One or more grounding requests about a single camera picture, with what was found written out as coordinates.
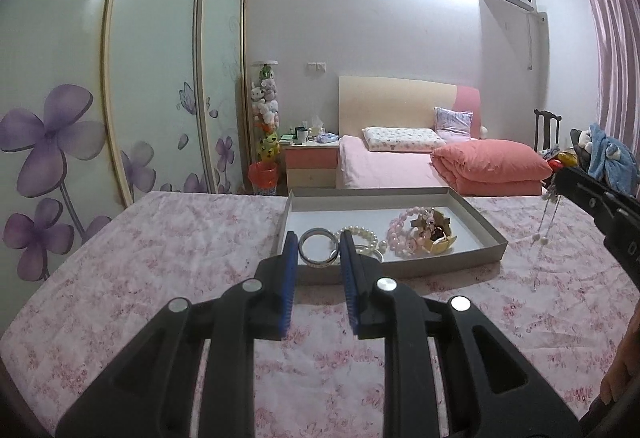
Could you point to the person's right hand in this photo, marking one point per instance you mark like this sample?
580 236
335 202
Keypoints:
622 368

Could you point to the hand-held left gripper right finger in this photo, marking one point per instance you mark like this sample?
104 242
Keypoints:
350 288

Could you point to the white mug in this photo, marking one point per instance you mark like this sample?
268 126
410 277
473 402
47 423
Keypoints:
302 134

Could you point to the pink bed sheet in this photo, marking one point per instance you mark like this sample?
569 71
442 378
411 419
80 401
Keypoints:
380 167

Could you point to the purple pillow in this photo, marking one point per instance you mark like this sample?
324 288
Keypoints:
452 122

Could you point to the grey cardboard box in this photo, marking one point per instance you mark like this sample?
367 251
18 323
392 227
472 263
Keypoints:
450 260

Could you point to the silver bangle with pearl charm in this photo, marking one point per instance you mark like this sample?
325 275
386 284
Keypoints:
316 262

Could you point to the pink curtain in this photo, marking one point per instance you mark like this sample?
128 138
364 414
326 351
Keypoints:
615 57

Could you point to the red yellow toy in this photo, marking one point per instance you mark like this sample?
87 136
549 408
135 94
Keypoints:
565 160

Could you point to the wardrobe with purple flower doors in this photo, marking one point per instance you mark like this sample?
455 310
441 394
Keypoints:
150 67

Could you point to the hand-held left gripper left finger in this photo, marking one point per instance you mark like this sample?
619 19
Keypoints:
286 288

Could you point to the pink folded duvet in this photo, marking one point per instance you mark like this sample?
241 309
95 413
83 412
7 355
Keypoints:
490 165

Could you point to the dark wooden chair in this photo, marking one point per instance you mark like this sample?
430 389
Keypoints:
545 127

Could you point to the column of plush toys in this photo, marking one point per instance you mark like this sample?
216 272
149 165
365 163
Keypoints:
265 112

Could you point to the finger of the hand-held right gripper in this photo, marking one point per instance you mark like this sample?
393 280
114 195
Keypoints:
585 190

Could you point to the beige and pink headboard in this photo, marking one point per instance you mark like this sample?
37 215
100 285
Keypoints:
395 102

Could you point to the tissue box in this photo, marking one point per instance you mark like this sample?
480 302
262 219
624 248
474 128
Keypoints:
316 127

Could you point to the white patterned pillow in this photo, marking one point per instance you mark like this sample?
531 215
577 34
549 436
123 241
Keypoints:
400 139

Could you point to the blue plush toy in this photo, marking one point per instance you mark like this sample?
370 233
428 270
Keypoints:
607 152

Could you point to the pink floral bedspread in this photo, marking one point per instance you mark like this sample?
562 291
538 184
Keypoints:
150 243

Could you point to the wall switches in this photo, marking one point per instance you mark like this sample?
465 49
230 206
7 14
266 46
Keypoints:
316 66

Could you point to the pink and beige nightstand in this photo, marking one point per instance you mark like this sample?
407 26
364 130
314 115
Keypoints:
310 162

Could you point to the blue cloth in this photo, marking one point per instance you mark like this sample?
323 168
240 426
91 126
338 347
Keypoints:
327 137

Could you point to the dark grey plush toy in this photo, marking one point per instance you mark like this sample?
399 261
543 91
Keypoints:
580 140

